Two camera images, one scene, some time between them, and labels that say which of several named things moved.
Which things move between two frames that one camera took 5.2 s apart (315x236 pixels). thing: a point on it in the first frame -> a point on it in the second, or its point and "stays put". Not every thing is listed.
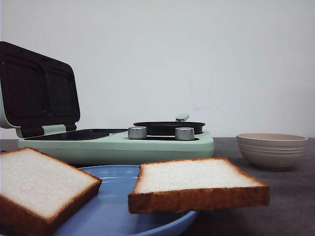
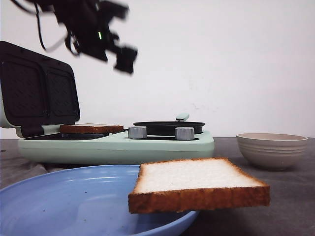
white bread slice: x=176 y=185 stays put
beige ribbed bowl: x=274 y=151 stays put
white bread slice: x=38 y=192 -> x=88 y=128
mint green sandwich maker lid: x=36 y=89 stays put
